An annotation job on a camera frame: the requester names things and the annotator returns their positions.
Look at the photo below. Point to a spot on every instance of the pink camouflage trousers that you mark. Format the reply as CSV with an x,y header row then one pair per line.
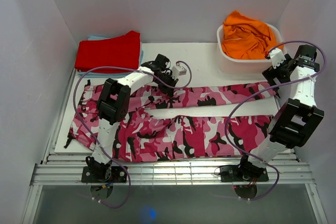
x,y
140,137

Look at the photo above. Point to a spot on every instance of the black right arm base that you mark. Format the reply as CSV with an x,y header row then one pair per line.
x,y
236,173

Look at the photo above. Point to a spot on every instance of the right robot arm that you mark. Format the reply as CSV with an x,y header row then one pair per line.
x,y
297,119

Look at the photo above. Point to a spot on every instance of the folded light blue garment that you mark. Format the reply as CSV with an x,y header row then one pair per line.
x,y
115,70

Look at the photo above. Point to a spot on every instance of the folded red garment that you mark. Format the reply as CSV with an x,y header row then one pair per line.
x,y
109,53

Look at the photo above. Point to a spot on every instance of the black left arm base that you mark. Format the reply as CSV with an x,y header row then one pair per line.
x,y
112,174

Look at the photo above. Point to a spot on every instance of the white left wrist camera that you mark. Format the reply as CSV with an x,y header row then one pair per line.
x,y
178,70

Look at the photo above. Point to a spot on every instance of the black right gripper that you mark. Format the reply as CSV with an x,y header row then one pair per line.
x,y
270,73

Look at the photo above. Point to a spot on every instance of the crumpled orange garment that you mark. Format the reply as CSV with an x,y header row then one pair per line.
x,y
246,38

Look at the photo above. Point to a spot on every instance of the white plastic basin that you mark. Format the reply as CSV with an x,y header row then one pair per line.
x,y
233,66

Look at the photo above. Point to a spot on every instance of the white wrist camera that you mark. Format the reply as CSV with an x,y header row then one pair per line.
x,y
276,57
178,70

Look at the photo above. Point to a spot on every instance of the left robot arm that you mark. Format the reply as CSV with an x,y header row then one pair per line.
x,y
114,102

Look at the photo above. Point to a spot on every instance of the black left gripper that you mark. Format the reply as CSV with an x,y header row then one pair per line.
x,y
168,91

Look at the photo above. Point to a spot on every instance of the aluminium table frame rails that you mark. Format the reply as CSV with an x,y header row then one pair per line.
x,y
67,170

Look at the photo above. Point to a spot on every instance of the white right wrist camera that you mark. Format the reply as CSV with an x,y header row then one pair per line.
x,y
276,57

